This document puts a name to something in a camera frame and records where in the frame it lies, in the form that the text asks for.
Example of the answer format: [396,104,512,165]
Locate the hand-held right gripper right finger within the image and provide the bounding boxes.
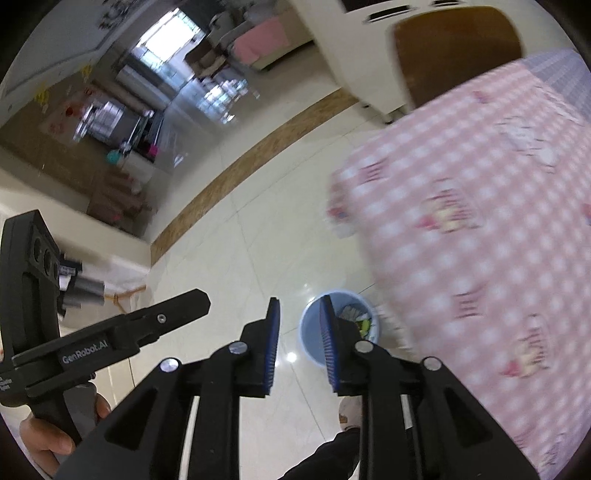
[320,294,539,480]

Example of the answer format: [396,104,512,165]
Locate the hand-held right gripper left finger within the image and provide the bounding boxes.
[54,296,281,480]

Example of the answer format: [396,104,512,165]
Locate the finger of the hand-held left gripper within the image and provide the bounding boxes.
[113,288,212,354]

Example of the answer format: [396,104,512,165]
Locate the person's dark trouser leg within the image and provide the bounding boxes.
[277,427,361,480]

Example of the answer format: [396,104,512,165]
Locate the pink checked tablecloth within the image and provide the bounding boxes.
[325,58,591,472]

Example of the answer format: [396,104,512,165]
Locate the person's left hand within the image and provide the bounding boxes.
[19,394,112,478]

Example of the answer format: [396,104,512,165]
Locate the person's light slipper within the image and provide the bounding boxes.
[338,397,363,428]

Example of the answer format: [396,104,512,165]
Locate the white sideboard cabinet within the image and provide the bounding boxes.
[295,0,509,125]

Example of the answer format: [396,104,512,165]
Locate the beige sofa with pink blanket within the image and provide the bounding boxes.
[208,9,287,68]

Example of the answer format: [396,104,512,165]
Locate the flat television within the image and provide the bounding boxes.
[74,102,153,148]

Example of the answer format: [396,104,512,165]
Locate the purple grid tablecloth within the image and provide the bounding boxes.
[522,48,587,116]

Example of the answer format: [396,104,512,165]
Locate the blue plastic bucket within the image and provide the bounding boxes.
[299,290,382,369]

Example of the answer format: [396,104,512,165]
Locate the brown dining chair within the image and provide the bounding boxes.
[392,7,525,112]

